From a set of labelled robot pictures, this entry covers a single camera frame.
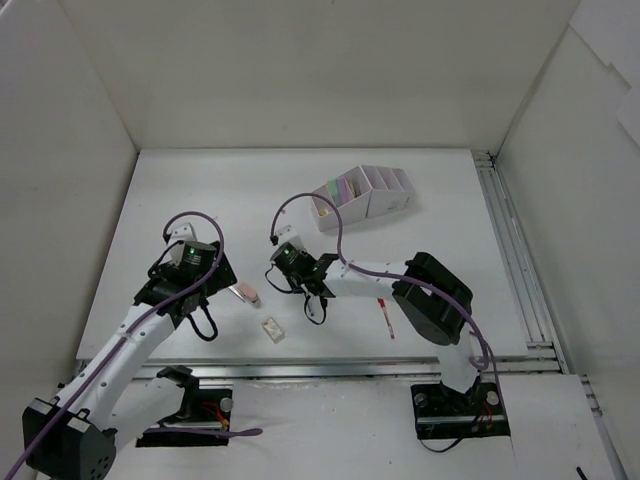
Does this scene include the small scissors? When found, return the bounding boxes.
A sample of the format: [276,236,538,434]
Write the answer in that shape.
[228,286,246,303]

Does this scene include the pink eraser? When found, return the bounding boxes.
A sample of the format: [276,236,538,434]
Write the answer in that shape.
[237,282,261,305]

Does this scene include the red pen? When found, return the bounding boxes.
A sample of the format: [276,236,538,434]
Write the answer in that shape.
[377,298,396,340]

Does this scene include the purple highlighter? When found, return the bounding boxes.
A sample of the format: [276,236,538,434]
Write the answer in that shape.
[336,176,352,205]

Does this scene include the green capped marker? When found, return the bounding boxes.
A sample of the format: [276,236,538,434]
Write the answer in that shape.
[327,179,341,207]

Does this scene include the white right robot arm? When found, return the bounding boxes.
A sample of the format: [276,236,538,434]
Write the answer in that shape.
[270,242,480,412]

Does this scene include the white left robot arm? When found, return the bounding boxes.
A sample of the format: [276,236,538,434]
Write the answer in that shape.
[21,240,237,479]

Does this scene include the pink white desk organizer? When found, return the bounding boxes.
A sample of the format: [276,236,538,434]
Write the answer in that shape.
[311,165,416,232]

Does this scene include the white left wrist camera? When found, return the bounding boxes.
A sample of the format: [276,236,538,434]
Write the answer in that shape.
[167,222,197,264]

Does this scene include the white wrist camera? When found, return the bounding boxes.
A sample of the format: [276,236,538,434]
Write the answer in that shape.
[270,225,304,249]
[167,222,197,264]

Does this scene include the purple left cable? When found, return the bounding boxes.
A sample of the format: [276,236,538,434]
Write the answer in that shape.
[4,211,264,476]

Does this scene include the purple cable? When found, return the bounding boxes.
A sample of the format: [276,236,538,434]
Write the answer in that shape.
[4,211,264,476]
[269,192,503,431]

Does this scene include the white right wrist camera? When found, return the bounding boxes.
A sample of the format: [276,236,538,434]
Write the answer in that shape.
[270,225,304,249]

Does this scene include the aluminium front rail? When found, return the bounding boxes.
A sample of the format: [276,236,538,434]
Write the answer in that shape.
[74,355,506,385]

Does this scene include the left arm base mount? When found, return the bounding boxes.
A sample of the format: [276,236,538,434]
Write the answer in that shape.
[135,366,233,448]

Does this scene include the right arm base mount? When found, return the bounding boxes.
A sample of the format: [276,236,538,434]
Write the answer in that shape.
[410,375,511,455]

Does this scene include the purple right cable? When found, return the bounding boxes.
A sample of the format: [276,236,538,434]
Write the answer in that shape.
[269,192,503,431]

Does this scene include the aluminium side rail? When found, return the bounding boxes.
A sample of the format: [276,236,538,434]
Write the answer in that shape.
[471,147,606,416]

